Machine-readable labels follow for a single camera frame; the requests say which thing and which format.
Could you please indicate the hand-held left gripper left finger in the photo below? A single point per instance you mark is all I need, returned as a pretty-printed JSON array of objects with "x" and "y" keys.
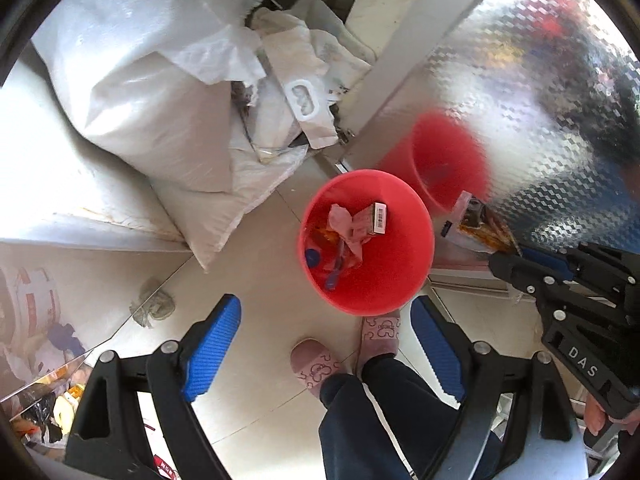
[{"x": 210, "y": 345}]

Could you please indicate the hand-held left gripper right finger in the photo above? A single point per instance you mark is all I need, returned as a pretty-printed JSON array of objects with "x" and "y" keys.
[{"x": 435, "y": 355}]

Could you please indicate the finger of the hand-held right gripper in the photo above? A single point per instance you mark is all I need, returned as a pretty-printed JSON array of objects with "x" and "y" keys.
[
  {"x": 547, "y": 262},
  {"x": 512, "y": 270}
]

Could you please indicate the yellow seasoning packet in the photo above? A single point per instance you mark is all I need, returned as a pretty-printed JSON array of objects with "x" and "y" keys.
[{"x": 475, "y": 220}]

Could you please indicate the red plastic bucket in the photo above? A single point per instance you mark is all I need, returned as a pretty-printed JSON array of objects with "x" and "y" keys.
[{"x": 390, "y": 270}]

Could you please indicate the pink blue packet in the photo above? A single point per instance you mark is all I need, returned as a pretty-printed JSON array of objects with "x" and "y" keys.
[{"x": 336, "y": 272}]

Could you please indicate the blue bottle cap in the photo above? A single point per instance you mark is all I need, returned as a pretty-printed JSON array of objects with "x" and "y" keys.
[{"x": 312, "y": 257}]

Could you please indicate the green white medicine box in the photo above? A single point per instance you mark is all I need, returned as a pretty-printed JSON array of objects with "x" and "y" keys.
[{"x": 380, "y": 217}]

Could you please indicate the person's right hand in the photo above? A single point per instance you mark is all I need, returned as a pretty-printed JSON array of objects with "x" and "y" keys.
[{"x": 595, "y": 417}]

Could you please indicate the pink slipper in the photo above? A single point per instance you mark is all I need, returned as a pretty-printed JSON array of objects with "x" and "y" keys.
[
  {"x": 312, "y": 365},
  {"x": 381, "y": 332}
]

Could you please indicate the crumpled grey wad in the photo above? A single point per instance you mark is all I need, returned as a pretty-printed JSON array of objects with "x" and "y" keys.
[{"x": 152, "y": 305}]

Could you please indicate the dark blue trousers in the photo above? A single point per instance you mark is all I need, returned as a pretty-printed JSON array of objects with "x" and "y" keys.
[{"x": 395, "y": 420}]

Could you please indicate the metal cabinet panel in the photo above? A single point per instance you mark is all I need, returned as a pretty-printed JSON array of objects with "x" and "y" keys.
[{"x": 525, "y": 135}]

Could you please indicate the white woven sack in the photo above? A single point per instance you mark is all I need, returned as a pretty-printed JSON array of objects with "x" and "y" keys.
[{"x": 125, "y": 75}]

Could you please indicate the white plastic bag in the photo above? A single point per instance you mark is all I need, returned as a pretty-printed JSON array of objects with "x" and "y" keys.
[{"x": 300, "y": 60}]

